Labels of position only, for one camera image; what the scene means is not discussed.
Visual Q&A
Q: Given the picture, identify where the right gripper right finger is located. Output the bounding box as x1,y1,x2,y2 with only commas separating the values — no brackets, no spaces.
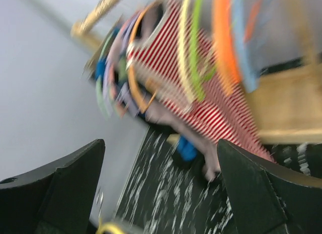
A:
217,139,321,233

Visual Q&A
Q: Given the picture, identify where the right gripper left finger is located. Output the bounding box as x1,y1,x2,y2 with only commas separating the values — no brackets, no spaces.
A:
1,139,105,233

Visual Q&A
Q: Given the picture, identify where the yellow plastic hanger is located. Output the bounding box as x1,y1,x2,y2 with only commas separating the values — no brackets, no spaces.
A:
96,219,126,234

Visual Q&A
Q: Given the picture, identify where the blue top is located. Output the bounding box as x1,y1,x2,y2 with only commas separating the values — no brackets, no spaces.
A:
94,27,198,162

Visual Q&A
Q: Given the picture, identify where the orange hanger with red top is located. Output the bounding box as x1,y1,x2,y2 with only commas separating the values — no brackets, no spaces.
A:
127,2,162,114

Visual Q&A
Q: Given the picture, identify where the mauve pink top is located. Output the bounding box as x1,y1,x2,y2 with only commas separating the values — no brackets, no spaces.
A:
109,79,221,183

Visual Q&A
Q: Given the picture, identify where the lime green empty hanger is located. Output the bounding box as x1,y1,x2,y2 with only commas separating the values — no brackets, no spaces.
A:
189,0,216,102

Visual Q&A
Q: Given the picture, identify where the cream empty hanger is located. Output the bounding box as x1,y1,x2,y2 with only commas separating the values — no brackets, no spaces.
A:
177,0,195,105

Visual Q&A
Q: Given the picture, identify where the red white striped top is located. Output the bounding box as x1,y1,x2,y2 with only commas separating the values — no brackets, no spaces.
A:
126,0,271,160

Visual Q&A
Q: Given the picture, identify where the orange empty hanger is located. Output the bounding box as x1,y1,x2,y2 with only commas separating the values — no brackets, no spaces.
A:
244,0,263,43
212,0,242,95

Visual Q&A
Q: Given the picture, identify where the light blue empty hanger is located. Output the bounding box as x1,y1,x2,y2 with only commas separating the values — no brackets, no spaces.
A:
231,0,258,93

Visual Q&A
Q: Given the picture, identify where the wooden clothes rack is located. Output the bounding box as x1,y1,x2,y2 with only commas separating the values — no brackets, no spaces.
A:
70,0,322,144

